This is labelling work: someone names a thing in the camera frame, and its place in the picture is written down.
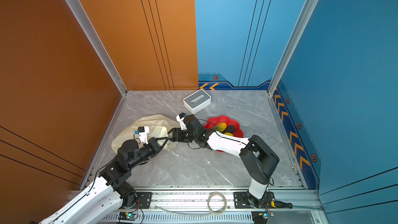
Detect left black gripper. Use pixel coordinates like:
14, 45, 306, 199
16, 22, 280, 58
128, 136, 169, 172

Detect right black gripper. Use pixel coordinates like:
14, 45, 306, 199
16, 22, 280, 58
164, 129, 198, 143

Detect cream plastic bag orange prints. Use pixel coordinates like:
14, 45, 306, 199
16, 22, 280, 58
111, 114, 182, 153

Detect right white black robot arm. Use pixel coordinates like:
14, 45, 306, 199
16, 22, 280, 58
168, 113, 279, 208

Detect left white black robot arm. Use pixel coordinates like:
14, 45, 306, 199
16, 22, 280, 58
41, 137, 169, 224

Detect red flower-shaped plate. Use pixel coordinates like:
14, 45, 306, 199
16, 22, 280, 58
204, 116, 248, 157

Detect white grey tissue box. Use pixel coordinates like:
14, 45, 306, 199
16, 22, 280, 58
183, 89, 211, 114

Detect black avocado fruit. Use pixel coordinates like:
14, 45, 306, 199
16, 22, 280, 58
223, 125, 236, 134

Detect left green circuit board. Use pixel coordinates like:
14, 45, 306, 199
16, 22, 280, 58
118, 212, 138, 222

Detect green circuit board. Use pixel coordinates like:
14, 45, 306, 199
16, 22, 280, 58
251, 211, 275, 224
118, 212, 138, 222

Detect coiled clear tube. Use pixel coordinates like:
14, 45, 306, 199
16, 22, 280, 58
206, 192, 228, 215

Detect right green circuit board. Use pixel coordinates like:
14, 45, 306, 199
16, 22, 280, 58
251, 211, 275, 224

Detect yellow black screwdriver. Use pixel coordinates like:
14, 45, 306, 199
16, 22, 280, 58
270, 201, 293, 209

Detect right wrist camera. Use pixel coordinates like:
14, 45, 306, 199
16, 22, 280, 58
176, 113, 188, 131

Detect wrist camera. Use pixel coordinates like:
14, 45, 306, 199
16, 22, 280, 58
176, 113, 188, 131
134, 126, 149, 144

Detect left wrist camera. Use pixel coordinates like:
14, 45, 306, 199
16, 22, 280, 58
134, 126, 149, 144

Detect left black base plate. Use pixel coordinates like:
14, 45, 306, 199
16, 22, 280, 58
122, 192, 153, 209

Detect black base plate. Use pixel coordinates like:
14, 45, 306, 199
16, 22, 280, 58
233, 191, 275, 209
122, 192, 153, 209

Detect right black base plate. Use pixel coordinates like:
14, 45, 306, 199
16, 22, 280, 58
233, 191, 275, 209

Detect aluminium rail frame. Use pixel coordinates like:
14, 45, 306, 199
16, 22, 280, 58
55, 186, 330, 224

